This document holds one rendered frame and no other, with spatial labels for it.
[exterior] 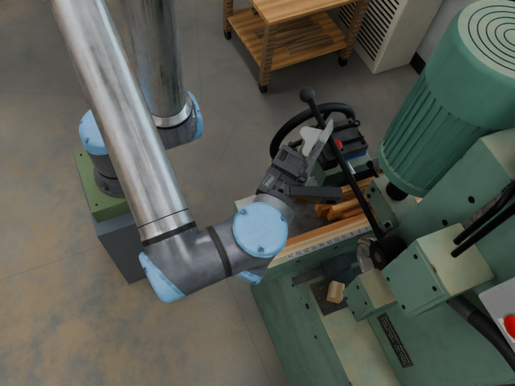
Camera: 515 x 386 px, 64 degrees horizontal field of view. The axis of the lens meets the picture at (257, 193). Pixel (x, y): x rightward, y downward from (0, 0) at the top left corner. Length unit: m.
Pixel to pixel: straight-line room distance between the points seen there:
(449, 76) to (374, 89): 2.04
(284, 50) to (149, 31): 1.63
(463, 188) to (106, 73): 0.58
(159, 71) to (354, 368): 0.84
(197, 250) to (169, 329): 1.25
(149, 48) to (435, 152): 0.62
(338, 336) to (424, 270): 0.48
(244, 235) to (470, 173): 0.35
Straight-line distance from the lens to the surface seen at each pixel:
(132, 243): 1.56
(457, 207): 0.74
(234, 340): 1.85
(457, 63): 0.64
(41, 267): 2.08
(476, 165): 0.68
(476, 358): 0.80
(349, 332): 1.09
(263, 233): 0.64
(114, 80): 0.68
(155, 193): 0.64
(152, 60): 1.00
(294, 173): 0.84
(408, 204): 0.99
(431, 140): 0.73
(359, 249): 0.92
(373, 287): 0.83
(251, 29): 2.60
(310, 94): 0.92
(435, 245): 0.64
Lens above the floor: 1.83
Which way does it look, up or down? 61 degrees down
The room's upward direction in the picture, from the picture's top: 10 degrees clockwise
